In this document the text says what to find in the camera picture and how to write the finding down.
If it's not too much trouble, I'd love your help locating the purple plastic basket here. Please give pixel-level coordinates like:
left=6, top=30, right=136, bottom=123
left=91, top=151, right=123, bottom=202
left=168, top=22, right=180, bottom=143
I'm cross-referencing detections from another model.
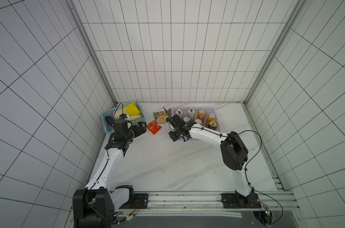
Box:
left=168, top=107, right=225, bottom=143

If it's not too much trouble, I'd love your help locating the silver white drink can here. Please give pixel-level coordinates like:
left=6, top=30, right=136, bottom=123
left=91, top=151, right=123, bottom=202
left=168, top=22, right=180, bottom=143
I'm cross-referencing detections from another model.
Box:
left=175, top=109, right=184, bottom=119

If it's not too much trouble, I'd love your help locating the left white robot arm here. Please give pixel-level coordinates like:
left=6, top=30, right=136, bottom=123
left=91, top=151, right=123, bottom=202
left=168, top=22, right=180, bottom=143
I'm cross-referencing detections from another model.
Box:
left=72, top=119, right=148, bottom=228

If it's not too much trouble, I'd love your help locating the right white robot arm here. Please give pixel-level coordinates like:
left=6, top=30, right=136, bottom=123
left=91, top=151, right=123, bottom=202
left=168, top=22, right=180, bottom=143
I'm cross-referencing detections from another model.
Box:
left=166, top=115, right=262, bottom=209

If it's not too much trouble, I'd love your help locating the blue plastic basket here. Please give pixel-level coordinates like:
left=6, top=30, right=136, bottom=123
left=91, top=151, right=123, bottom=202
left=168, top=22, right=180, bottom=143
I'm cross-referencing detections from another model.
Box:
left=100, top=101, right=146, bottom=135

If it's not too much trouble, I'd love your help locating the green Sprite can rear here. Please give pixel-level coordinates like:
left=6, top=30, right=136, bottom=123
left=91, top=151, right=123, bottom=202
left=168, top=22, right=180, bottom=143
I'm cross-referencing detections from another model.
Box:
left=183, top=116, right=191, bottom=123

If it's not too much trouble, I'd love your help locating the red snack packet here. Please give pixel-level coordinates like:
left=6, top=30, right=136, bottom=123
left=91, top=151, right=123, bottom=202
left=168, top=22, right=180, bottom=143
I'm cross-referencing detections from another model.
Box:
left=147, top=121, right=162, bottom=135

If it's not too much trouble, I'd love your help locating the green lettuce cabbage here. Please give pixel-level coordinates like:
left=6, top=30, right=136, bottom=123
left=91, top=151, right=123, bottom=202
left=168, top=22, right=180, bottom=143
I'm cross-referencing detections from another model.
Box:
left=127, top=115, right=142, bottom=122

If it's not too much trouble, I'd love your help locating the yellow napa cabbage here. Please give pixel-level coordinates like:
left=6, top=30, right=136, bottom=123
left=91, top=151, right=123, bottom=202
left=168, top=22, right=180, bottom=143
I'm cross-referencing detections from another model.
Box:
left=114, top=101, right=142, bottom=118

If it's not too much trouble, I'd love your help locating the green soup mix packet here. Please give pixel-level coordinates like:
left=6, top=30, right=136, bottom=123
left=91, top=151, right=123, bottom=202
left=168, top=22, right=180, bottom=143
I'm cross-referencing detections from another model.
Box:
left=154, top=109, right=172, bottom=124

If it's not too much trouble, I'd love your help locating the orange Fanta can rear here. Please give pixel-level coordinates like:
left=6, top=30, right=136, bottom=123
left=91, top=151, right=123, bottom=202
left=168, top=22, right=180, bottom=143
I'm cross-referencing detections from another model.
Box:
left=197, top=109, right=207, bottom=123

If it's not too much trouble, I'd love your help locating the purple eggplant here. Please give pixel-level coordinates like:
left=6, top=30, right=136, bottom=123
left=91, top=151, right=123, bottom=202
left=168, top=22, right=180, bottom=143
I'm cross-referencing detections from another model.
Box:
left=105, top=116, right=115, bottom=127

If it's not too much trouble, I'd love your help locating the green gold can right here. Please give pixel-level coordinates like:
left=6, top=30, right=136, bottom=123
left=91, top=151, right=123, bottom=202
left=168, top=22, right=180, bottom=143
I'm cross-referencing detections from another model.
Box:
left=207, top=121, right=218, bottom=131

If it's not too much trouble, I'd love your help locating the orange gold can right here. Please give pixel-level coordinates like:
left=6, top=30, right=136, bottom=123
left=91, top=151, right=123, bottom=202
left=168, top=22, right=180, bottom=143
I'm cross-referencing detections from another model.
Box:
left=206, top=113, right=216, bottom=126

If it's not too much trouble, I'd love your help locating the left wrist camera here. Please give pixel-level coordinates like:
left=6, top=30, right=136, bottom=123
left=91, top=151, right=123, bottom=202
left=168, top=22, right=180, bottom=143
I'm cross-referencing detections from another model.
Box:
left=119, top=114, right=128, bottom=120

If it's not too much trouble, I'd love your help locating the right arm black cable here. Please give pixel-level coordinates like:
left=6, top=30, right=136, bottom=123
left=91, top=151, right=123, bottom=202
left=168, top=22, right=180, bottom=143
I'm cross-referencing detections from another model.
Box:
left=237, top=130, right=284, bottom=226

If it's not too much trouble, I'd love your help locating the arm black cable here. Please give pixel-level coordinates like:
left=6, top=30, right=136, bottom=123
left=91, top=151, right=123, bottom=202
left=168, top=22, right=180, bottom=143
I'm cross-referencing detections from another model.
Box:
left=87, top=149, right=139, bottom=226
left=237, top=130, right=284, bottom=226

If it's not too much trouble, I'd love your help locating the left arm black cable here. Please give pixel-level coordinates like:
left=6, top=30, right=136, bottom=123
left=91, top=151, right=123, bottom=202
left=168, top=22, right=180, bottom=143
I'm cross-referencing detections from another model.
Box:
left=87, top=149, right=139, bottom=226

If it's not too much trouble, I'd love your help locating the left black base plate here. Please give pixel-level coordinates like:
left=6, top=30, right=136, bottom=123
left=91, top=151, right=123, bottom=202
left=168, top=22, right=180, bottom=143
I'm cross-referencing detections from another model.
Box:
left=122, top=193, right=149, bottom=209

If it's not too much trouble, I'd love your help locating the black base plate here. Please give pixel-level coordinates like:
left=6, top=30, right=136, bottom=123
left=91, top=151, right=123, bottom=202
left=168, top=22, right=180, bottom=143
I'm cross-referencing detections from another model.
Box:
left=221, top=193, right=262, bottom=209
left=122, top=193, right=149, bottom=209

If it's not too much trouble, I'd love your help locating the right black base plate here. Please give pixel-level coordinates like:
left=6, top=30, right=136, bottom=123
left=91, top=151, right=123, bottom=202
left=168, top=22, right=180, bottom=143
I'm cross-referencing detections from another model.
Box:
left=221, top=193, right=262, bottom=209

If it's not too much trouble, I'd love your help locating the aluminium mounting rail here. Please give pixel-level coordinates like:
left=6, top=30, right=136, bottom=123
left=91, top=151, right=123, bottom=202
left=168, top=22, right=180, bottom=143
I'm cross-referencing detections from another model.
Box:
left=69, top=190, right=301, bottom=219

